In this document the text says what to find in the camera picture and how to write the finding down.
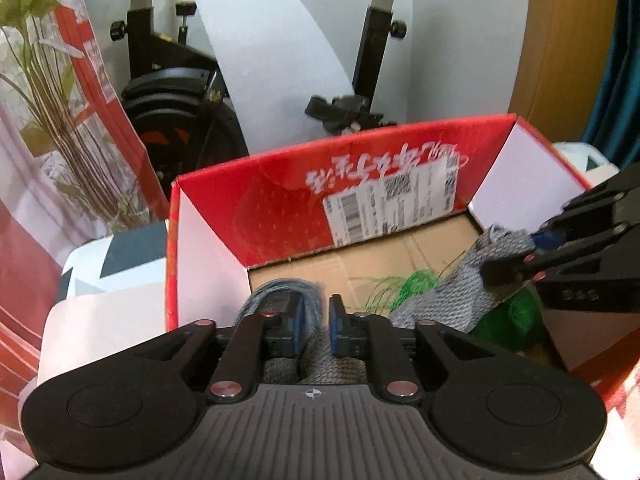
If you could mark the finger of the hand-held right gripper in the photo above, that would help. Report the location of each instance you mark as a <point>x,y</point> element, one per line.
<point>546,237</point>
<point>505,271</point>

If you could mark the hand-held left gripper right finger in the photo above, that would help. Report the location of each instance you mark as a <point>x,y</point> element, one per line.
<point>335,327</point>

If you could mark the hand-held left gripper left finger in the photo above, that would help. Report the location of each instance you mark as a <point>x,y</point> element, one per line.
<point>298,327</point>

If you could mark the grey knitted cloth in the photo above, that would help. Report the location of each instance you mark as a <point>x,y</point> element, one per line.
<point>450,305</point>

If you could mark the red cardboard box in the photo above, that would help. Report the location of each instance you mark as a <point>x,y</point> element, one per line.
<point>280,210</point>

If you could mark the green fringed tinsel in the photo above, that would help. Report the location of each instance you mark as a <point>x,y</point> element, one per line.
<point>515,317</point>

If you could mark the geometric patterned cloth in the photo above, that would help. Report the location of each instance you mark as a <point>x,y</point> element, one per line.
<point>575,160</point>
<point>135,255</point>

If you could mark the blue curtain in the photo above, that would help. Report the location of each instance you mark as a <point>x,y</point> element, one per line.
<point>625,110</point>

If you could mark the wooden cabinet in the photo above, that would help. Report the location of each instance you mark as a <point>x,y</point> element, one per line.
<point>560,50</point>

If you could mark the black exercise bike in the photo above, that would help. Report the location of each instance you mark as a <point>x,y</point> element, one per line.
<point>165,95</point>

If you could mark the white board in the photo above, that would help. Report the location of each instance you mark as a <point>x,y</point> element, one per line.
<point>270,60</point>

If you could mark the red and white banner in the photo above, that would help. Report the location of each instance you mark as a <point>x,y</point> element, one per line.
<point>107,95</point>

